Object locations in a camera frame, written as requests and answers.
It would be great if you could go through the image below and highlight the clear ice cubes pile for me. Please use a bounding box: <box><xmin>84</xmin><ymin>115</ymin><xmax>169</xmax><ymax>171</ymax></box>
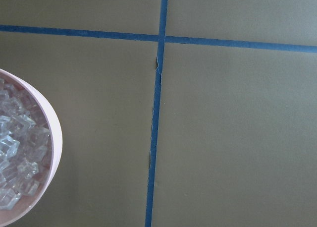
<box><xmin>0</xmin><ymin>78</ymin><xmax>52</xmax><ymax>210</ymax></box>

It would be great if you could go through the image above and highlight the pink bowl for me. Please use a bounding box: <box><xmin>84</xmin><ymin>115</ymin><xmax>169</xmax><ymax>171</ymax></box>
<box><xmin>0</xmin><ymin>69</ymin><xmax>63</xmax><ymax>227</ymax></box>

